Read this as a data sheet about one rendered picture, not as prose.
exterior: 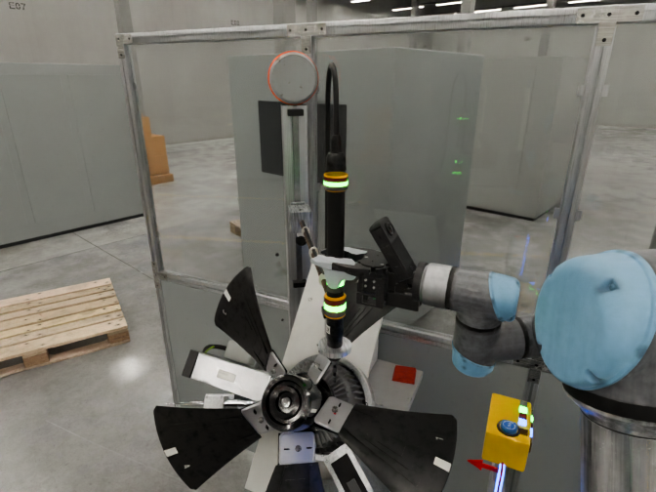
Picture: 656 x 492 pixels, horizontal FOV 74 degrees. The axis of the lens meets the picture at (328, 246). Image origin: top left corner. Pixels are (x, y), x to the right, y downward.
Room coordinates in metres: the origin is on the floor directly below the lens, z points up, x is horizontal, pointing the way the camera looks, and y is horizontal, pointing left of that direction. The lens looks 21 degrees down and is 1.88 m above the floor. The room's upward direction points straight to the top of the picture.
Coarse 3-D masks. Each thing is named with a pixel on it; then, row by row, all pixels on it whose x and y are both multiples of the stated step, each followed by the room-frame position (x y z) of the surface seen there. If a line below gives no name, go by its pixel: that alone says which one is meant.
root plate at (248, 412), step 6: (258, 402) 0.80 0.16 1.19; (246, 408) 0.80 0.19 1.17; (252, 408) 0.80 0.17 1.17; (258, 408) 0.80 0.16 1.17; (246, 414) 0.80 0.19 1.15; (252, 414) 0.80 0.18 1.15; (258, 414) 0.80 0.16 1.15; (252, 420) 0.80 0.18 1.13; (258, 420) 0.80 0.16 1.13; (264, 420) 0.80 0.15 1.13; (252, 426) 0.80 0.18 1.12; (258, 426) 0.80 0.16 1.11; (264, 426) 0.80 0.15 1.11; (258, 432) 0.80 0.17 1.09; (264, 432) 0.80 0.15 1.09
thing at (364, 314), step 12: (348, 288) 0.98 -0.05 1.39; (348, 300) 0.94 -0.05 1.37; (372, 300) 0.88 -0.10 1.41; (348, 312) 0.90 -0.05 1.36; (360, 312) 0.87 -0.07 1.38; (372, 312) 0.85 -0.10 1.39; (384, 312) 0.83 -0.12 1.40; (348, 324) 0.86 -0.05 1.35; (360, 324) 0.84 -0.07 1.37; (372, 324) 0.82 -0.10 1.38; (348, 336) 0.83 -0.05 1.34
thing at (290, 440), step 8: (288, 432) 0.75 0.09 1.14; (296, 432) 0.76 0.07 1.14; (304, 432) 0.76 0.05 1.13; (312, 432) 0.77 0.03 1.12; (280, 440) 0.73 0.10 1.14; (288, 440) 0.74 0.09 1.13; (296, 440) 0.74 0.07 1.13; (304, 440) 0.75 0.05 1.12; (312, 440) 0.76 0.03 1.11; (280, 448) 0.72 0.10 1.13; (304, 448) 0.74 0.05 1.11; (312, 448) 0.75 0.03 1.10; (280, 456) 0.71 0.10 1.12; (288, 456) 0.72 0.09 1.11; (296, 456) 0.72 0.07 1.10; (304, 456) 0.73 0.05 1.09; (312, 456) 0.74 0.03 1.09; (280, 464) 0.70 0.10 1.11; (288, 464) 0.70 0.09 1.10
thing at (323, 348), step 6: (324, 318) 0.78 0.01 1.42; (318, 342) 0.77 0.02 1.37; (324, 342) 0.77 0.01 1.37; (348, 342) 0.77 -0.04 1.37; (318, 348) 0.75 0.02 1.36; (324, 348) 0.74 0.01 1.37; (330, 348) 0.74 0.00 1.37; (336, 348) 0.74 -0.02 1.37; (342, 348) 0.74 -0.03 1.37; (348, 348) 0.74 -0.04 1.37; (324, 354) 0.73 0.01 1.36; (330, 354) 0.73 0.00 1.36; (336, 354) 0.73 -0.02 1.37; (342, 354) 0.73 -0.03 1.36
